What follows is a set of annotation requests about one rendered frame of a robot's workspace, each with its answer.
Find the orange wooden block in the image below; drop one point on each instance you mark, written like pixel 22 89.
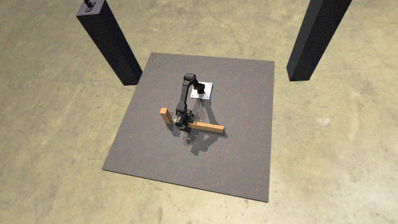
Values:
pixel 165 115

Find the tan wooden board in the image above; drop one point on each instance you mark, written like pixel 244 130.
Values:
pixel 203 126

